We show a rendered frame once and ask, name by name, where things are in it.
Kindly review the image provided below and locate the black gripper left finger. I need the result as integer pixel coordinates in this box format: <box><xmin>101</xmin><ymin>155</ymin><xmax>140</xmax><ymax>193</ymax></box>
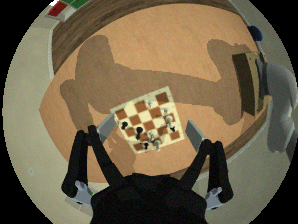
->
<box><xmin>61</xmin><ymin>113</ymin><xmax>141</xmax><ymax>209</ymax></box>

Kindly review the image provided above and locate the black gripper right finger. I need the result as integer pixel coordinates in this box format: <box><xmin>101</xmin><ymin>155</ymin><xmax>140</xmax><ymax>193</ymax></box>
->
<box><xmin>162</xmin><ymin>120</ymin><xmax>233</xmax><ymax>210</ymax></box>

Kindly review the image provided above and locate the black chess piece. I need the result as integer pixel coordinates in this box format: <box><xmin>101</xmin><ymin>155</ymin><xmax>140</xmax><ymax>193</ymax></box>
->
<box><xmin>136</xmin><ymin>127</ymin><xmax>143</xmax><ymax>140</ymax></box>
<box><xmin>121</xmin><ymin>121</ymin><xmax>128</xmax><ymax>130</ymax></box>

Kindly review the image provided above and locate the chessboard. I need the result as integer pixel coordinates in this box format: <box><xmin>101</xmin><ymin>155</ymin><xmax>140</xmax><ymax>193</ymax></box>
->
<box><xmin>110</xmin><ymin>86</ymin><xmax>184</xmax><ymax>154</ymax></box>

